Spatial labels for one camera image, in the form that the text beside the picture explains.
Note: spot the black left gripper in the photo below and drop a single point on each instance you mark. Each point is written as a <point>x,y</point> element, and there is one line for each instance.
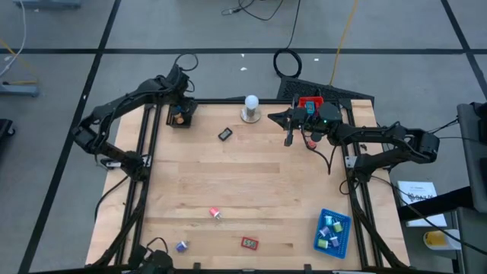
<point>180,89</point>

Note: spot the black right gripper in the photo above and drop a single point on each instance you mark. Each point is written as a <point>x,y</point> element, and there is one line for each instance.
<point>327,118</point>

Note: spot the black plastic tray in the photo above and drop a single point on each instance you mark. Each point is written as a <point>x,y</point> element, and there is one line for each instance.
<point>182,125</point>

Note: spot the black digital timer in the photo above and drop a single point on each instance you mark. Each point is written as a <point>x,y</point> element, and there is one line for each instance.
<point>225,134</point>

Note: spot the blue plastic tray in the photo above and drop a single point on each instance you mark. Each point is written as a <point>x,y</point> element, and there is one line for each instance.
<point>342,247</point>

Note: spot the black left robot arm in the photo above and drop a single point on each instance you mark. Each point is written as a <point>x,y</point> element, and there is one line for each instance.
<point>114,110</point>

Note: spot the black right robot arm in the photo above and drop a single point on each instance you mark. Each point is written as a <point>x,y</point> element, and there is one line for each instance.
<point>373,133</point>

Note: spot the red plastic tray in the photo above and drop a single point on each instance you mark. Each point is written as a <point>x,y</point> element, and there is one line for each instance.
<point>310,99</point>

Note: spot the white bulb lamp brass stand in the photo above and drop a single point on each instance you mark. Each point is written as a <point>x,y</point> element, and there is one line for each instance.
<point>251,102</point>

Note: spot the red sand hourglass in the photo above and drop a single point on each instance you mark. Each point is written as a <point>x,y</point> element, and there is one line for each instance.
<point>312,145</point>

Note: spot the black floor mat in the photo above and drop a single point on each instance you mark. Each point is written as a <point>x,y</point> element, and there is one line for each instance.
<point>342,93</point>

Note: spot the silver clamp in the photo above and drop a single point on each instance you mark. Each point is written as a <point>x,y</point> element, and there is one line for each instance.
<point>111,164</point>

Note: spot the red digital clock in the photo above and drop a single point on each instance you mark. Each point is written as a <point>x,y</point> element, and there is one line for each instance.
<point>250,243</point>

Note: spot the white booklet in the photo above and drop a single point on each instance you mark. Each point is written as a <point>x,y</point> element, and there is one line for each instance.
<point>418,190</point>

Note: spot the grey table foot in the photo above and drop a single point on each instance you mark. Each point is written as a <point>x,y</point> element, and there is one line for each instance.
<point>19,90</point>

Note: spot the black bar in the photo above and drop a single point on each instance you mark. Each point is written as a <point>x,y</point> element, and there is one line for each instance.
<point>437,204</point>

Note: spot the black caster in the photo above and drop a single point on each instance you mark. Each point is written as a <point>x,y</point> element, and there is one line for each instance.
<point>4,127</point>

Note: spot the yellow white tape roll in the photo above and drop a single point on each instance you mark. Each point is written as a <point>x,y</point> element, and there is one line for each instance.
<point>435,239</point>

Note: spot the grey cart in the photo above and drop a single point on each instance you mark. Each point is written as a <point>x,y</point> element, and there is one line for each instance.
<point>472,171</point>

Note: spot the black aluminium frame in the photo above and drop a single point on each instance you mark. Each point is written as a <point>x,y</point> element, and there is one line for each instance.
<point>228,101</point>

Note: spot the grey metal bracket plate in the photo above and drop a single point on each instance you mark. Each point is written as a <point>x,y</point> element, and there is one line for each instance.
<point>350,161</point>

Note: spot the pink wall charger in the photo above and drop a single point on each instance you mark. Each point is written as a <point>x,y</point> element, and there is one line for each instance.
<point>214,212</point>

